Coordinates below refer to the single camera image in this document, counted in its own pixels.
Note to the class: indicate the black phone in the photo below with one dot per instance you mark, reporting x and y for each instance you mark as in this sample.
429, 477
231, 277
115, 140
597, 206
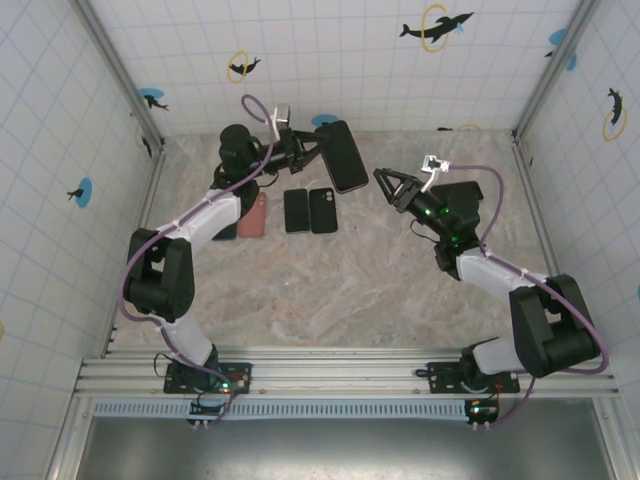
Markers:
323, 215

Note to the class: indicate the salmon pink phone case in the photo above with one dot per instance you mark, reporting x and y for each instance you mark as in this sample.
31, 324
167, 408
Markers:
253, 220

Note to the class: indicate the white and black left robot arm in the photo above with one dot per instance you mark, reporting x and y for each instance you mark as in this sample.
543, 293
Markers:
160, 275

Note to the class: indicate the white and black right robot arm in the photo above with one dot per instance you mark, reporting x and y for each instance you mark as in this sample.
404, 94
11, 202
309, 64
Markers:
550, 330

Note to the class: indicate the small black controller board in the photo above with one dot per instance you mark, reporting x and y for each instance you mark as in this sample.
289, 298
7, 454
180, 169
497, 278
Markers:
200, 409
482, 411

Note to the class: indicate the grey metal panel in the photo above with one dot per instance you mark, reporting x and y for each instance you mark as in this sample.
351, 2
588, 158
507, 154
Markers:
340, 450

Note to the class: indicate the aluminium side rail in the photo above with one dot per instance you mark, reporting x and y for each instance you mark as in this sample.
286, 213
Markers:
537, 205
156, 172

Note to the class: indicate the aluminium corner post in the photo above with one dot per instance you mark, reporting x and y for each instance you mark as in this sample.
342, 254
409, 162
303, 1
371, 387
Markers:
556, 65
120, 75

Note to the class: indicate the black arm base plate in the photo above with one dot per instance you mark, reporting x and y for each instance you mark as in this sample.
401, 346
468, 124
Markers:
442, 380
172, 382

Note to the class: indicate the aluminium front rail beams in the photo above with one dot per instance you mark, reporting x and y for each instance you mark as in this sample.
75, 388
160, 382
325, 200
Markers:
340, 372

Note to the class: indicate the aluminium lower frame strut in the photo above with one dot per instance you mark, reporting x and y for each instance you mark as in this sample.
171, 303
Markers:
612, 440
70, 440

